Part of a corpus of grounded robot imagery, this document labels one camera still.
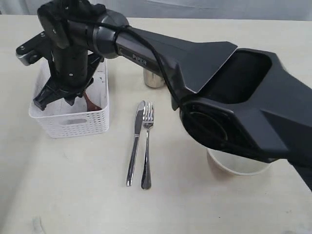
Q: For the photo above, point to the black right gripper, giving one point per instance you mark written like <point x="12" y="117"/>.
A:
<point x="57" y="88"/>

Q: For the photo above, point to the white perforated plastic basket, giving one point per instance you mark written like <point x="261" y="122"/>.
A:
<point x="61" y="120"/>

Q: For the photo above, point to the brown wooden spoon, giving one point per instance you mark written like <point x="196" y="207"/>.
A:
<point x="90" y="105"/>

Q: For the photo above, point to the silver metal fork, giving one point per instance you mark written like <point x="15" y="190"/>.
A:
<point x="148" y="122"/>

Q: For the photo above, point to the shiny steel cup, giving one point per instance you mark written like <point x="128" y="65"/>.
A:
<point x="152" y="80"/>

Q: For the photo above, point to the white ceramic bowl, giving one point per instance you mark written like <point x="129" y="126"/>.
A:
<point x="237" y="165"/>

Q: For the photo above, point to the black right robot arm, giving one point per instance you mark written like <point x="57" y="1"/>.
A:
<point x="235" y="100"/>

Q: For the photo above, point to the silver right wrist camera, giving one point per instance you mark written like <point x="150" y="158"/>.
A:
<point x="34" y="49"/>

